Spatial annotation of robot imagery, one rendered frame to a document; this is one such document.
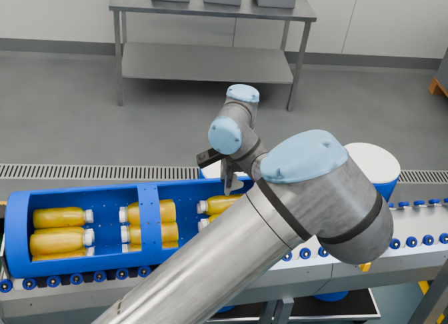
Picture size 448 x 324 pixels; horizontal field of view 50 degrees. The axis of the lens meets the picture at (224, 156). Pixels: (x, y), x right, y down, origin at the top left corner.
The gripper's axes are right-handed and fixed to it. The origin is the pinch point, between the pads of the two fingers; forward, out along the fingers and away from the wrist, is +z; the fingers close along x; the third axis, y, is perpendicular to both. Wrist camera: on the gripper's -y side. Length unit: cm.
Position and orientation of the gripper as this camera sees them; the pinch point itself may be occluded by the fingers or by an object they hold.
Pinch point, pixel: (223, 187)
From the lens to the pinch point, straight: 154.3
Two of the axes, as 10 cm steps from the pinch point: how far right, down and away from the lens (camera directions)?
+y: 9.7, -0.5, 2.2
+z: -1.0, 7.7, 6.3
